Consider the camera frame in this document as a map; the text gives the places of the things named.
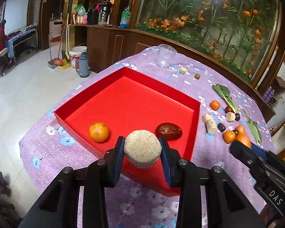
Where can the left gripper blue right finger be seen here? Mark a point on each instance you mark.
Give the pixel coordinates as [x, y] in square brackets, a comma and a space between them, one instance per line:
[169, 160]

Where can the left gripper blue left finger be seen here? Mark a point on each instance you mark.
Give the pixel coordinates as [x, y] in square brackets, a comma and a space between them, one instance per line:
[114, 159]

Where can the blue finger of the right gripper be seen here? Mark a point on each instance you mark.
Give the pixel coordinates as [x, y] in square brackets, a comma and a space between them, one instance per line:
[244, 154]
[258, 150]

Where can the large red jujube date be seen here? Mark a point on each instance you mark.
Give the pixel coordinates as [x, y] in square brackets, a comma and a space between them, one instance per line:
[170, 131]

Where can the round beige rice ball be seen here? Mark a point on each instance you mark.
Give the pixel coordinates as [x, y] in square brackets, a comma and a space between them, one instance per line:
[142, 148]

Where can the long beige cake piece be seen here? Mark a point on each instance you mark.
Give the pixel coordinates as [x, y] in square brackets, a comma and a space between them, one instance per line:
[210, 123]

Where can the large green leaf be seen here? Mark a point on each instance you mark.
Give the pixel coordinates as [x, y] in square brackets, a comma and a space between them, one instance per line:
[253, 127]

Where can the beige cake cube far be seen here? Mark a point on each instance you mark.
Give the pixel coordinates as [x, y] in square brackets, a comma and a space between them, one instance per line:
[230, 117]

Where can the red shallow tray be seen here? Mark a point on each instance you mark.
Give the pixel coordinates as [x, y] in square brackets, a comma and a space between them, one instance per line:
[125, 101]

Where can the purple bottles on shelf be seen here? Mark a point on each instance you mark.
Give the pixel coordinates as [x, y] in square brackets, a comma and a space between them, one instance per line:
[269, 93]

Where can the small orange tangerine far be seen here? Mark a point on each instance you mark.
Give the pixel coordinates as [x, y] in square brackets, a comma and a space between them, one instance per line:
[215, 105]

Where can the green bok choy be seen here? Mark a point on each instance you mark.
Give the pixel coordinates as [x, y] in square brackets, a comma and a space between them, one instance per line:
[225, 94]

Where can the tiny beige cake piece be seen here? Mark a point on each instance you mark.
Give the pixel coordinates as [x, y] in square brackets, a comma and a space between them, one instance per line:
[182, 70]

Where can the grey thermos jug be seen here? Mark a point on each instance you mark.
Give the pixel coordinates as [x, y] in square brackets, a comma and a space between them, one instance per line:
[82, 66]

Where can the clear plastic cup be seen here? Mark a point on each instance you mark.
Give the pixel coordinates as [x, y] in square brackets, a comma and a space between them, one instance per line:
[165, 55]

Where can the broom and dustpan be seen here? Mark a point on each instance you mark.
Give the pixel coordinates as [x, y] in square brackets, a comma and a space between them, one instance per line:
[59, 61]

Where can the white plastic bucket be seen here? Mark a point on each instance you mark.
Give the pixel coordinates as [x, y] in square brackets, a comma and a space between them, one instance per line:
[75, 54]

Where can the flower and bamboo display case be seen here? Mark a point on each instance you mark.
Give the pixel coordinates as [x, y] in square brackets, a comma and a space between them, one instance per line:
[241, 35]

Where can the steel thermos flask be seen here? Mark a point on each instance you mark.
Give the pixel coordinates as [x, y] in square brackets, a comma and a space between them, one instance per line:
[105, 11]

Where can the green label water bottle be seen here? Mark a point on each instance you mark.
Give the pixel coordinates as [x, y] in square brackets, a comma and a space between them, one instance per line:
[125, 17]

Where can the blue cloth side table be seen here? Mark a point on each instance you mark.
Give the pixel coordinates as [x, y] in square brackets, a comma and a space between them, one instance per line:
[26, 36]

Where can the person in red coat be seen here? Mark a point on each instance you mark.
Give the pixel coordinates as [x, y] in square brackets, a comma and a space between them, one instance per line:
[3, 36]

